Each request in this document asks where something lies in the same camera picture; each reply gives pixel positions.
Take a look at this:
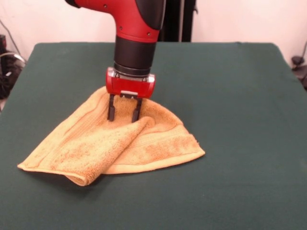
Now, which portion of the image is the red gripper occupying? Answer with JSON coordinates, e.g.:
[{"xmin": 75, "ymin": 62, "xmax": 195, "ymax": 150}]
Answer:
[{"xmin": 106, "ymin": 67, "xmax": 157, "ymax": 124}]

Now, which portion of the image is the yellow terry towel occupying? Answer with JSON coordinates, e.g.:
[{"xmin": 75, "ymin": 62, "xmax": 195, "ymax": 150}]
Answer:
[{"xmin": 17, "ymin": 86, "xmax": 207, "ymax": 186}]

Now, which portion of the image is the dark green table cloth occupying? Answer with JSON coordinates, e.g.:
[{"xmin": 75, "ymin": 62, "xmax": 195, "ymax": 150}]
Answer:
[{"xmin": 0, "ymin": 42, "xmax": 307, "ymax": 230}]

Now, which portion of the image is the black clamp stand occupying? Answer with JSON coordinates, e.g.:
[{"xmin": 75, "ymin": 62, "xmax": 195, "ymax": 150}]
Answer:
[{"xmin": 291, "ymin": 55, "xmax": 307, "ymax": 91}]

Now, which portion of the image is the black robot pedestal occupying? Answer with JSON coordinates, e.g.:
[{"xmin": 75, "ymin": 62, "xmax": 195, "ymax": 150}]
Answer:
[{"xmin": 158, "ymin": 0, "xmax": 199, "ymax": 43}]

